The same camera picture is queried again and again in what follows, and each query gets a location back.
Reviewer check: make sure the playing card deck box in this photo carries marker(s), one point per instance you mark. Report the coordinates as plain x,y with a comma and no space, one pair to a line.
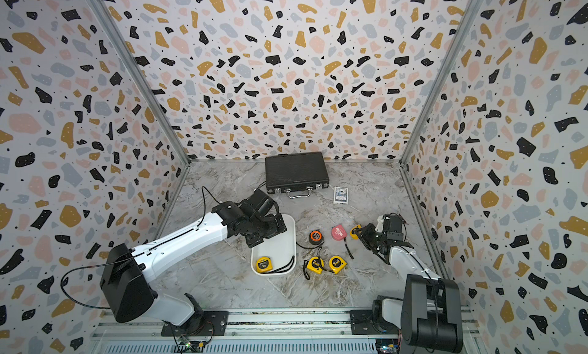
341,195

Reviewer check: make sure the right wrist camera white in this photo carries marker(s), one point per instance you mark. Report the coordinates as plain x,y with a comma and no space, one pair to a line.
379,228

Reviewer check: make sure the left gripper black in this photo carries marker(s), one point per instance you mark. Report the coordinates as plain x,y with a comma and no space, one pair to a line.
276,229

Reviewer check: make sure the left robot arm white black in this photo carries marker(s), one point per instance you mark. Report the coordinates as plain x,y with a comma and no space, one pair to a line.
129,272

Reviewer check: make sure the white plastic storage box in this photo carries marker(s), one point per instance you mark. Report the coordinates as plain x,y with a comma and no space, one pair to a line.
281,249

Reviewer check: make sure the orange black tape measure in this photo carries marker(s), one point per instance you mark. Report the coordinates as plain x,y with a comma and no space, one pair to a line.
315,239

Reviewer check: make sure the pink tape measure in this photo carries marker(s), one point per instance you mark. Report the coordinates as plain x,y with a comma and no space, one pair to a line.
340,234

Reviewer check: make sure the yellow tape measure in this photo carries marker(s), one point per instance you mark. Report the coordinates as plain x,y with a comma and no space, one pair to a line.
263,265
355,233
337,264
314,265

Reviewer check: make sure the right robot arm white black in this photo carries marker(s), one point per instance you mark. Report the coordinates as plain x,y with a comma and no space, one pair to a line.
428,317

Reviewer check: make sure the black metal-trimmed carrying case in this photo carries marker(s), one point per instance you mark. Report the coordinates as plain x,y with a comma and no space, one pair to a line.
297,172

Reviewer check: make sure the aluminium front rail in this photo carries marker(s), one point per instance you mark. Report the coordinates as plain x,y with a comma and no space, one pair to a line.
254,323

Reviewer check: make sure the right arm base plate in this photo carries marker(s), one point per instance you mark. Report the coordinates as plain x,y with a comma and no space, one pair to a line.
366,322

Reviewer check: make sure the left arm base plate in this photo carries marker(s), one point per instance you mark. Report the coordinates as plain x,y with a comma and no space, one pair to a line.
206,324

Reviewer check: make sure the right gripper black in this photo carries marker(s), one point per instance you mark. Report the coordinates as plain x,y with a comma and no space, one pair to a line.
364,235

